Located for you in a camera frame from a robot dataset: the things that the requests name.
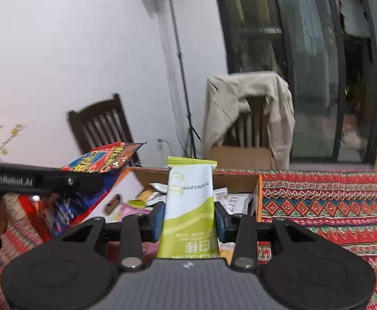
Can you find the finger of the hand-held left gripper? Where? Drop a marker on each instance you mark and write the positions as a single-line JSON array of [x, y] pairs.
[[75, 180]]

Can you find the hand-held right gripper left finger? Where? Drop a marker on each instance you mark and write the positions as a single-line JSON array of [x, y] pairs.
[[158, 219]]

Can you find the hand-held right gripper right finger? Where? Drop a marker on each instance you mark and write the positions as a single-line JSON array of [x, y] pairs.
[[220, 221]]

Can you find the red blue snack bag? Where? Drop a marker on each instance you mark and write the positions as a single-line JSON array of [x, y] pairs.
[[88, 161]]

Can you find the pile of assorted snack packets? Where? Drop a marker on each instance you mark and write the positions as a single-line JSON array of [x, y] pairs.
[[149, 195]]

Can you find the green white snack bar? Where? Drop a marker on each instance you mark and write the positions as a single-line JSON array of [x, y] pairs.
[[188, 216]]

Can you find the orange cardboard box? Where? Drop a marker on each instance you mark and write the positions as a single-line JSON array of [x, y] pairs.
[[240, 180]]

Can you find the dark wooden chair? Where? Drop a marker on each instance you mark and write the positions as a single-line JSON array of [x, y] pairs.
[[101, 126], [256, 126]]

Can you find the beige jacket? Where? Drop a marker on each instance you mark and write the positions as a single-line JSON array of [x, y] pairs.
[[224, 103]]

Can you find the black framed sliding glass door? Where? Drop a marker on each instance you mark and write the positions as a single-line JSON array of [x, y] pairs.
[[311, 103]]

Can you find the studio lamp on stand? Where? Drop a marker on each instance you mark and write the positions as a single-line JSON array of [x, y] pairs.
[[180, 71]]

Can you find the pale blue hanging shirt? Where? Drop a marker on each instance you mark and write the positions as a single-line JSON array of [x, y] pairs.
[[308, 22]]

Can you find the white hanging garment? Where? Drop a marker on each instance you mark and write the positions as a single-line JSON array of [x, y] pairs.
[[354, 13]]

